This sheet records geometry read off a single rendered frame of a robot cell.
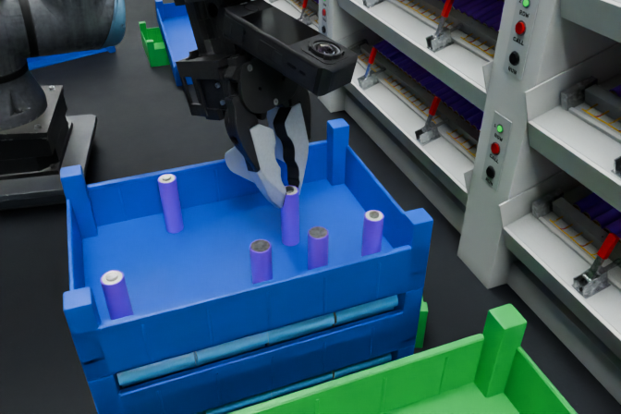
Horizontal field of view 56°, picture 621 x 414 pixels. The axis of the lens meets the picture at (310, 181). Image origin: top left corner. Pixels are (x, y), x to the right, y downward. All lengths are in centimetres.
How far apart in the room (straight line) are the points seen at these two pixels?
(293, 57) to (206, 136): 102
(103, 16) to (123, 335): 84
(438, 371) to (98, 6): 97
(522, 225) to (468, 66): 27
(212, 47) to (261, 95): 7
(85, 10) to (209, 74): 72
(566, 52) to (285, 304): 53
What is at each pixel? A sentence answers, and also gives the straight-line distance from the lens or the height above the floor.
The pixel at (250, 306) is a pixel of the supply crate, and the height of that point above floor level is 36.
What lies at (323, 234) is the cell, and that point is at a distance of 50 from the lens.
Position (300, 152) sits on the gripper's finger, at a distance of 55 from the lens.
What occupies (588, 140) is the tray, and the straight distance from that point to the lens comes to 82.
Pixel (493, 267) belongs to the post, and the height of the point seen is 5.
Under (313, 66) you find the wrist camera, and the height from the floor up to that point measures 53.
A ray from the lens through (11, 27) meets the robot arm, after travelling 121.
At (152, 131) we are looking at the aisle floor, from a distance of 150.
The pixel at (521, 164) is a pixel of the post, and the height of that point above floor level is 25.
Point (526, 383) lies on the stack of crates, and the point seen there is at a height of 36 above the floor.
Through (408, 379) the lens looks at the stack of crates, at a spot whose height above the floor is 35.
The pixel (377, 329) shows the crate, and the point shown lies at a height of 28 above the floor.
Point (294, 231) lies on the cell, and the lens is 57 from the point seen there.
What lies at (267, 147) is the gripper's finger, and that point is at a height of 44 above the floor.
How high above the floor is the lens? 70
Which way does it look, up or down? 34 degrees down
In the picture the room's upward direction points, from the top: straight up
